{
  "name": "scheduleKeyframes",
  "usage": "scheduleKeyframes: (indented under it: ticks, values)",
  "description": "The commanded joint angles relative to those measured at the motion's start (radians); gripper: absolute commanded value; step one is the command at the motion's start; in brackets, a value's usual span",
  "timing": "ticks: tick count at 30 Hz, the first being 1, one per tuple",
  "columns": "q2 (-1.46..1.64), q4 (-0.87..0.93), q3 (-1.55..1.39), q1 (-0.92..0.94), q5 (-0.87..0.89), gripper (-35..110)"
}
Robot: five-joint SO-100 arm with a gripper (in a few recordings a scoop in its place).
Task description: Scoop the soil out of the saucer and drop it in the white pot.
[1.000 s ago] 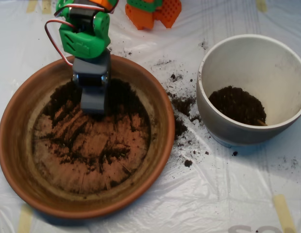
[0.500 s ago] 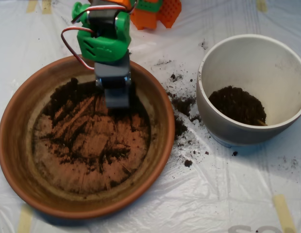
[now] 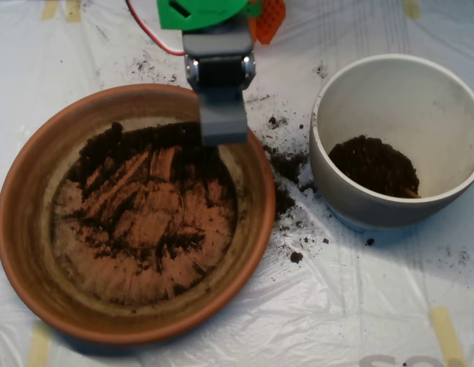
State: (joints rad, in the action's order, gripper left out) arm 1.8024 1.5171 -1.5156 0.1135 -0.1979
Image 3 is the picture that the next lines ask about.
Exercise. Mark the terracotta saucer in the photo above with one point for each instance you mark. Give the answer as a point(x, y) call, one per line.
point(137, 332)

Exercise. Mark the clear plastic sheet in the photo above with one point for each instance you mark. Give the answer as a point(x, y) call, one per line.
point(336, 306)

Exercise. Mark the dark soil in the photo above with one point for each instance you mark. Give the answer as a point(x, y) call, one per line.
point(374, 168)
point(176, 149)

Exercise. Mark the grey gripper black servo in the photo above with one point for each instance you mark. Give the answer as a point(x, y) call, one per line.
point(220, 73)

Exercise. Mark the spilled soil pile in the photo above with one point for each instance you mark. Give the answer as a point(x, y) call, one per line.
point(286, 162)

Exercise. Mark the beige masking tape strip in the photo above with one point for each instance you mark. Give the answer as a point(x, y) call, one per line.
point(411, 7)
point(73, 10)
point(447, 336)
point(49, 9)
point(39, 348)

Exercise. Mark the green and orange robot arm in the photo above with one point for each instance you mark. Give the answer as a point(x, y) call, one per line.
point(199, 13)

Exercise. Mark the white ceramic pot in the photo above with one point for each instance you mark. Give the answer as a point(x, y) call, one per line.
point(374, 214)

